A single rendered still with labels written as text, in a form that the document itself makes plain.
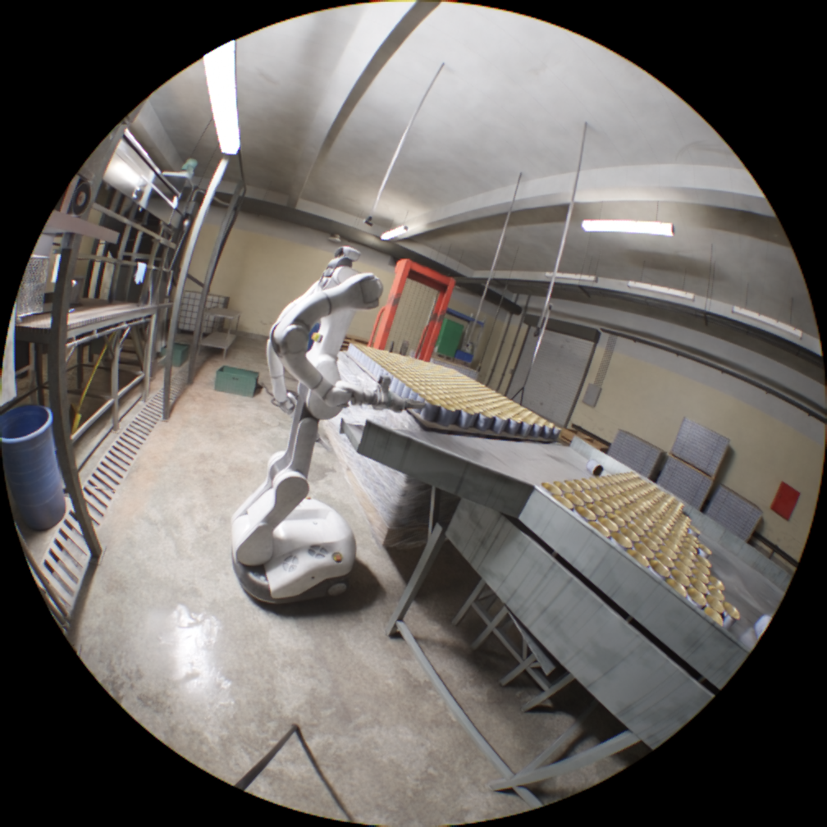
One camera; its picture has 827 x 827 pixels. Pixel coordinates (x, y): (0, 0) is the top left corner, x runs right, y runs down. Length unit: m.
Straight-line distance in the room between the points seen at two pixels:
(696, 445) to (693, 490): 1.07
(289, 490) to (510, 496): 0.89
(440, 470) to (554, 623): 0.53
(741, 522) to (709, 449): 1.98
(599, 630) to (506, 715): 1.03
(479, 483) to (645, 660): 0.64
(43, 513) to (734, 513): 9.86
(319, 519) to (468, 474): 1.17
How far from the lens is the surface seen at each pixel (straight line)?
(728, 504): 8.24
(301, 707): 1.47
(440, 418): 1.27
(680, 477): 8.21
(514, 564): 0.89
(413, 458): 0.78
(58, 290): 1.45
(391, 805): 1.47
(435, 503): 1.15
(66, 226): 1.02
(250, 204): 9.53
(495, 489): 0.78
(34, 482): 2.12
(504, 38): 3.89
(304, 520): 1.74
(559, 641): 0.88
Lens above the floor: 1.43
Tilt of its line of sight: 15 degrees down
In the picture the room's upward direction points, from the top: 18 degrees clockwise
